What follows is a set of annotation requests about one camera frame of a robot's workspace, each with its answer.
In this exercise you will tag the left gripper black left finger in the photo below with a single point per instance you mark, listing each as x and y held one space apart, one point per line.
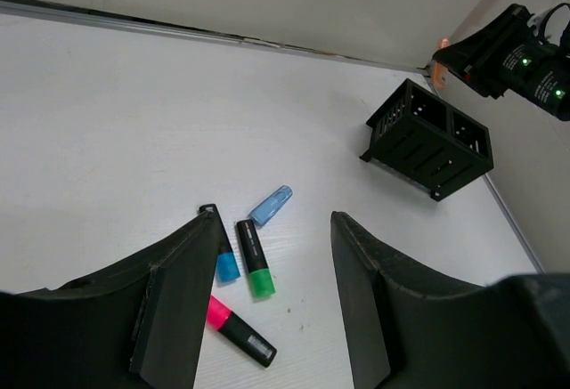
137 323

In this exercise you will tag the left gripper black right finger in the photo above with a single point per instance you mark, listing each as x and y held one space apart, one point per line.
410 326

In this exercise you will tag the black two-compartment desk organizer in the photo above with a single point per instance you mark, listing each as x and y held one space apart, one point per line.
428 141

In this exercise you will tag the aluminium rail at back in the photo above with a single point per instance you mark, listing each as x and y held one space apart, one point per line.
43 10

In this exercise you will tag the pink-capped black highlighter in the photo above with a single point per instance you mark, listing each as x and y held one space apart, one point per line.
230 325

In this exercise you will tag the aluminium rail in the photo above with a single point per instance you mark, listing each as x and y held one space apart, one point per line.
43 10
514 225

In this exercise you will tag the blue-capped black highlighter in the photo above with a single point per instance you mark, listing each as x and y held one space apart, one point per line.
226 265

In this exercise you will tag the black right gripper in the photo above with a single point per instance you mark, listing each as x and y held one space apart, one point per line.
513 53

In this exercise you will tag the green-capped black highlighter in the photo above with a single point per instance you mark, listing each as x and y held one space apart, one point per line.
259 275

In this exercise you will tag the aluminium rail at right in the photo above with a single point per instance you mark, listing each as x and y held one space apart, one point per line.
514 225

